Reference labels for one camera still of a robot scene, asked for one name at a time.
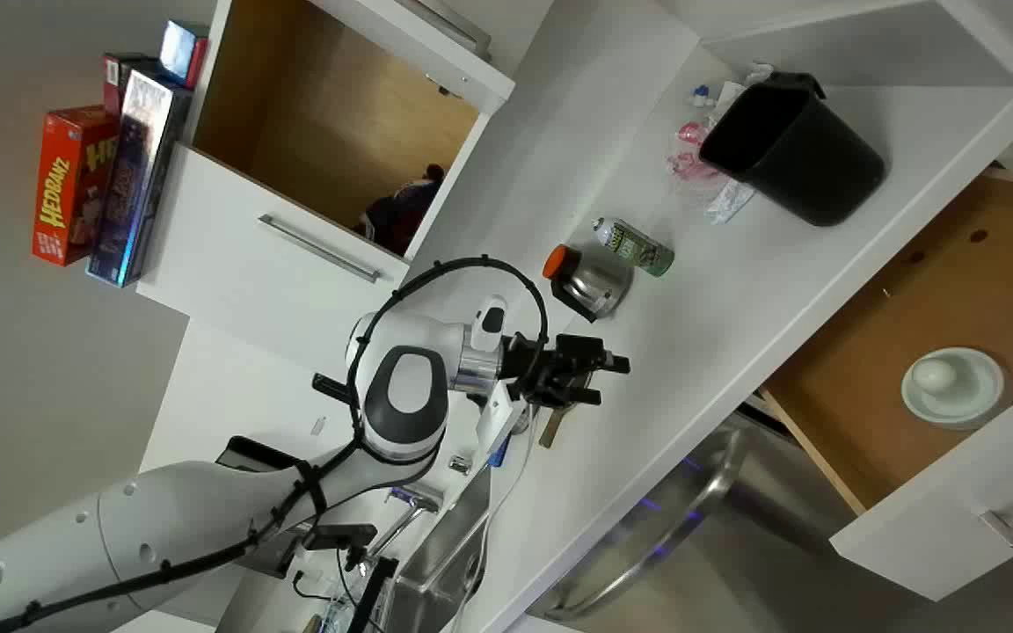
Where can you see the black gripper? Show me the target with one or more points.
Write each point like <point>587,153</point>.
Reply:
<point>550,378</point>

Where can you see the white top cabinet door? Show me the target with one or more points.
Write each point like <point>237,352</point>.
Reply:
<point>408,35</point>

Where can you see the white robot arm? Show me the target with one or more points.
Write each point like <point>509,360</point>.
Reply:
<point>125,548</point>

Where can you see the dark object inside cabinet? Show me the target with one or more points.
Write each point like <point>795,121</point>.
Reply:
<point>395,218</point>

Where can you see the black spatula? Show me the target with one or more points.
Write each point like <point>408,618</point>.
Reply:
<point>550,425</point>

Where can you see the silver kettle orange lid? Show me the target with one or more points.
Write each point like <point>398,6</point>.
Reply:
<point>587,280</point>

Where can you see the green clear bottle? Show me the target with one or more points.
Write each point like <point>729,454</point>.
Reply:
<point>633,248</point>

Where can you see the stainless steel sink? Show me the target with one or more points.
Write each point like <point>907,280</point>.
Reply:
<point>443,563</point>

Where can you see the black trash bin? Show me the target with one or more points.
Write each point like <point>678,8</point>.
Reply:
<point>790,144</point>

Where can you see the black silver toaster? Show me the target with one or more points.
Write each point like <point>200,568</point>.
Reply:
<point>251,454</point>

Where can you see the open wooden drawer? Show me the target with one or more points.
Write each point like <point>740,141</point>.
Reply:
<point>930,503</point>

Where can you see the white bowl in drawer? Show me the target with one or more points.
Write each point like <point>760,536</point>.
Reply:
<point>953,387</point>

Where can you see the blue purple game box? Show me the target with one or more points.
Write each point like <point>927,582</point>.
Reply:
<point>149,124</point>

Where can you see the dark red game box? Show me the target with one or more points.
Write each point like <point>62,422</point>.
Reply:
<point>119,70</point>

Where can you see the red board game box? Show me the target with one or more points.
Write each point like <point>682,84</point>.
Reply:
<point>76,164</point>

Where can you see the stainless dishwasher with handle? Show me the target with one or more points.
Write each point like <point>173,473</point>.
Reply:
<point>733,540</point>

